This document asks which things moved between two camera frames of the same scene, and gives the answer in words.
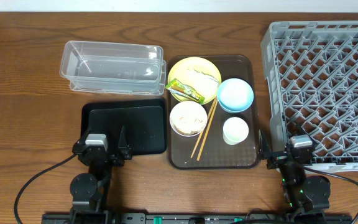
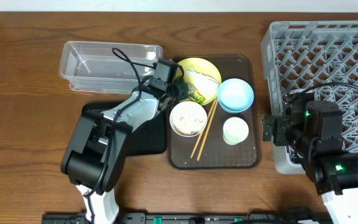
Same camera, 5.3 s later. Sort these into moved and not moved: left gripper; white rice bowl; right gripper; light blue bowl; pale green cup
Moved: left gripper; right gripper
Not moved: pale green cup; light blue bowl; white rice bowl
